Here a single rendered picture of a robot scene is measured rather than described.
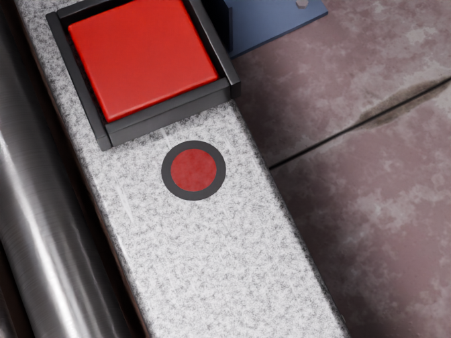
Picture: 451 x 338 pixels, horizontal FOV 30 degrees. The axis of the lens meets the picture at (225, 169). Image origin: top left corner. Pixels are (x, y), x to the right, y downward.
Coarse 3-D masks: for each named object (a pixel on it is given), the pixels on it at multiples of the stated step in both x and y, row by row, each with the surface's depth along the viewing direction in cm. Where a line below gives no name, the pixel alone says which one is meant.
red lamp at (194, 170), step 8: (184, 152) 42; (192, 152) 42; (200, 152) 42; (176, 160) 41; (184, 160) 41; (192, 160) 41; (200, 160) 41; (208, 160) 41; (176, 168) 41; (184, 168) 41; (192, 168) 41; (200, 168) 41; (208, 168) 41; (176, 176) 41; (184, 176) 41; (192, 176) 41; (200, 176) 41; (208, 176) 41; (184, 184) 41; (192, 184) 41; (200, 184) 41; (208, 184) 41
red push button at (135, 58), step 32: (160, 0) 43; (96, 32) 43; (128, 32) 43; (160, 32) 42; (192, 32) 42; (96, 64) 42; (128, 64) 42; (160, 64) 42; (192, 64) 42; (96, 96) 41; (128, 96) 41; (160, 96) 41
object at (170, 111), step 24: (96, 0) 43; (120, 0) 43; (192, 0) 43; (48, 24) 43; (216, 48) 42; (72, 72) 41; (192, 96) 41; (216, 96) 41; (96, 120) 40; (120, 120) 40; (144, 120) 40; (168, 120) 42
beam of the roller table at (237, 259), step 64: (64, 0) 45; (64, 64) 44; (192, 128) 42; (128, 192) 41; (256, 192) 41; (128, 256) 40; (192, 256) 40; (256, 256) 40; (192, 320) 38; (256, 320) 38; (320, 320) 38
